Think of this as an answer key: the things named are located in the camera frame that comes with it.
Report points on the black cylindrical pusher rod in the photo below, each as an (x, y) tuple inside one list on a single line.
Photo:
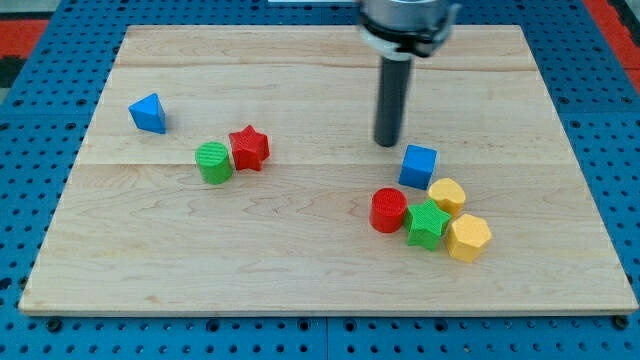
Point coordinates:
[(392, 90)]

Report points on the green star block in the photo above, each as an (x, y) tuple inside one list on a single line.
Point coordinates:
[(425, 223)]

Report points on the red star block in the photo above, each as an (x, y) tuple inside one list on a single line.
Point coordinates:
[(249, 148)]

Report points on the blue cube block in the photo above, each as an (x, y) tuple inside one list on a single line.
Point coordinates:
[(417, 167)]

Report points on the red cylinder block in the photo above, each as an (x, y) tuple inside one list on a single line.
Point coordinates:
[(388, 208)]

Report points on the yellow heart block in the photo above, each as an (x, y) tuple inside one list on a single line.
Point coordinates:
[(448, 195)]

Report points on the yellow hexagon block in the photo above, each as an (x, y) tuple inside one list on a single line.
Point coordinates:
[(468, 237)]

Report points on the light wooden board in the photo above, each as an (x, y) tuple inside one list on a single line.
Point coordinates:
[(138, 232)]

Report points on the green cylinder block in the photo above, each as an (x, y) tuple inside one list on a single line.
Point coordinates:
[(213, 162)]

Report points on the blue triangular prism block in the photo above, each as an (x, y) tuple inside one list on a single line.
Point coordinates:
[(148, 114)]

